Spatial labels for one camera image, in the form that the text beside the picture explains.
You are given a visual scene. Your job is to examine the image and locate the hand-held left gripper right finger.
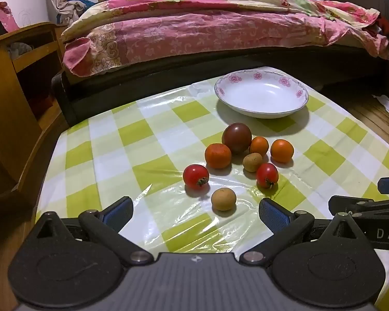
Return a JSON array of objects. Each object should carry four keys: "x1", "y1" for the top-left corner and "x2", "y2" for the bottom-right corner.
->
[{"x1": 240, "y1": 197, "x2": 373, "y2": 265}]

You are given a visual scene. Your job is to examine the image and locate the wooden cabinet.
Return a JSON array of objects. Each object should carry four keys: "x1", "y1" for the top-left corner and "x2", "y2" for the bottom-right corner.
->
[{"x1": 0, "y1": 22, "x2": 69, "y2": 208}]

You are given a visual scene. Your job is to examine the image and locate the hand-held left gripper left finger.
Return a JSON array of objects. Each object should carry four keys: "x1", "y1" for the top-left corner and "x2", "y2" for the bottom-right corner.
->
[{"x1": 32, "y1": 196, "x2": 154, "y2": 265}]

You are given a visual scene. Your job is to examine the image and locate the red clothes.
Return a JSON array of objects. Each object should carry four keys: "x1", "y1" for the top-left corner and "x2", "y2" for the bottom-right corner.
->
[{"x1": 374, "y1": 15, "x2": 389, "y2": 37}]

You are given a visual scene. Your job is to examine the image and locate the pink cloth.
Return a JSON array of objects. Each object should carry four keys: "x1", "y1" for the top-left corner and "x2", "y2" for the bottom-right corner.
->
[{"x1": 0, "y1": 2, "x2": 20, "y2": 33}]

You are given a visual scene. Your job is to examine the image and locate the brown longan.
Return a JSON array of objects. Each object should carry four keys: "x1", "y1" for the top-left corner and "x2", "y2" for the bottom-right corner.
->
[
  {"x1": 242, "y1": 152, "x2": 263, "y2": 172},
  {"x1": 211, "y1": 187, "x2": 237, "y2": 211}
]

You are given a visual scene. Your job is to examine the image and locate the pile of clothes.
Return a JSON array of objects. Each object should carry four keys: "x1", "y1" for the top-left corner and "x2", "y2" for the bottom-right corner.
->
[{"x1": 57, "y1": 0, "x2": 97, "y2": 26}]

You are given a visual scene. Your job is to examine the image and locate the dark purple tomato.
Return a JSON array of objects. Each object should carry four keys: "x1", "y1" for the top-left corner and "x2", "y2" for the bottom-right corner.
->
[{"x1": 222, "y1": 122, "x2": 252, "y2": 155}]

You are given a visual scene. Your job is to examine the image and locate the small orange kumquat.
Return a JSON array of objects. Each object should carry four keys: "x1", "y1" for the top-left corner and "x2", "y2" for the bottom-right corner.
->
[
  {"x1": 270, "y1": 139, "x2": 294, "y2": 163},
  {"x1": 249, "y1": 136, "x2": 269, "y2": 158}
]

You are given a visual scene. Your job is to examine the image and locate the dark bed frame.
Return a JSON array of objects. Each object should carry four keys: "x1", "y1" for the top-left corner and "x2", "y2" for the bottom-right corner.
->
[{"x1": 51, "y1": 44, "x2": 389, "y2": 127}]

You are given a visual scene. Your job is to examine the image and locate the white crumpled paper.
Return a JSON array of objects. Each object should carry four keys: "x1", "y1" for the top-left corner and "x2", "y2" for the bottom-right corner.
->
[{"x1": 373, "y1": 95, "x2": 389, "y2": 114}]

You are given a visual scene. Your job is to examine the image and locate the red cherry tomato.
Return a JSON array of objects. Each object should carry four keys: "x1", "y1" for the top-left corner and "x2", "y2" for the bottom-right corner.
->
[
  {"x1": 183, "y1": 164, "x2": 210, "y2": 190},
  {"x1": 256, "y1": 162, "x2": 279, "y2": 189}
]

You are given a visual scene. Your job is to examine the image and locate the white floral rimmed plate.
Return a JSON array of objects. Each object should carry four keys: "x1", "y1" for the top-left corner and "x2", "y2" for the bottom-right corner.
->
[{"x1": 214, "y1": 70, "x2": 309, "y2": 119}]

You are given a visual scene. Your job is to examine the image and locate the pink floral blanket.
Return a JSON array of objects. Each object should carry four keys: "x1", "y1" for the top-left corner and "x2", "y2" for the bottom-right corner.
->
[{"x1": 61, "y1": 0, "x2": 389, "y2": 77}]

